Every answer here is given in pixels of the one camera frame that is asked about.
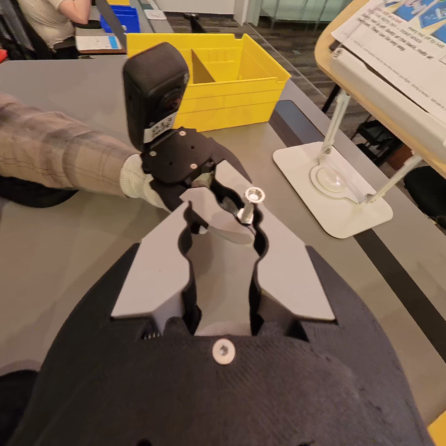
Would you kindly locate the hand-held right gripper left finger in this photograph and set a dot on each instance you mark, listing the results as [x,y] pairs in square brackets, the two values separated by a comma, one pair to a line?
[150,279]

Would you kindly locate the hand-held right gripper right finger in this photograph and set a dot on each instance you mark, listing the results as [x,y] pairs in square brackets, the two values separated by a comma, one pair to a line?
[293,279]

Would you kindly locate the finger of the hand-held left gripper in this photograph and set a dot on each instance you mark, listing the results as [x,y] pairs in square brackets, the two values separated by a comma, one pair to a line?
[219,223]
[233,181]

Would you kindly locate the silver hex bolt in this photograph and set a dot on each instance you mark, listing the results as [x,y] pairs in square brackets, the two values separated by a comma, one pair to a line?
[252,196]

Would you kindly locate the person's left forearm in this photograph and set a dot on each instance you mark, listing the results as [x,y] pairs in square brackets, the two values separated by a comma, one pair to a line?
[63,146]

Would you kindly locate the person's left hand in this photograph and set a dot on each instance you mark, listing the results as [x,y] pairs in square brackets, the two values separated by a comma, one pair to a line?
[139,181]

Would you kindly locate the blue white paper sheet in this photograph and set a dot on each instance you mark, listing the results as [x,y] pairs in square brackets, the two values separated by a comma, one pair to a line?
[101,43]

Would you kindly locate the blue plastic bin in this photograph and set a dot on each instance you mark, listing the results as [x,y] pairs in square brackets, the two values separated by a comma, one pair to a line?
[120,19]

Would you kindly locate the wooden document stand white base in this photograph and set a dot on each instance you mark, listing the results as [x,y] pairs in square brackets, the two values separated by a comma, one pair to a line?
[334,202]

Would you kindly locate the black round pad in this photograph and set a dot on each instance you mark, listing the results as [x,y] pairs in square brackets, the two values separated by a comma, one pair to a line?
[35,194]

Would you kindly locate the black office chair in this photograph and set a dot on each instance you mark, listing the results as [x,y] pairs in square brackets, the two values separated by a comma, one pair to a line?
[426,198]

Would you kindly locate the printed instruction sheet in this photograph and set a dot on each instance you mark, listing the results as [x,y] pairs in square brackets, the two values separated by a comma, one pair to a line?
[397,42]

